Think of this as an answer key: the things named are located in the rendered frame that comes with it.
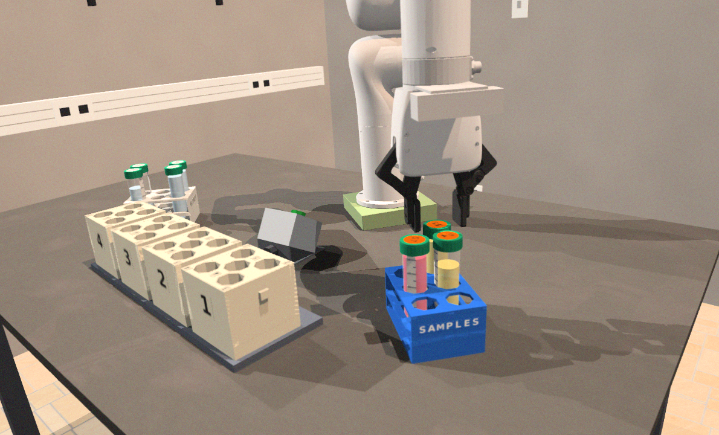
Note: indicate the cream bucket adapter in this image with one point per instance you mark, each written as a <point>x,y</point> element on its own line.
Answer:
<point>164,260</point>
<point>129,239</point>
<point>249,300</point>
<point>100,223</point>

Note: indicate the blue tube rack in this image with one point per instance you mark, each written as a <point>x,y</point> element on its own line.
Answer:
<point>445,331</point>

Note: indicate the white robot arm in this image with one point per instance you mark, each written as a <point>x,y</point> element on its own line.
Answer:
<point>429,29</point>

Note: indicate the sample tube s5 with green cap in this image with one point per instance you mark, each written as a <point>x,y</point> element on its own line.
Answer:
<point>429,228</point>

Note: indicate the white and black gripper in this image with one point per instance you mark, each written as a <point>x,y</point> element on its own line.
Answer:
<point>434,147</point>

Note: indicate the cream tube rack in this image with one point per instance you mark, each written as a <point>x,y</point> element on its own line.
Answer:
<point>192,202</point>

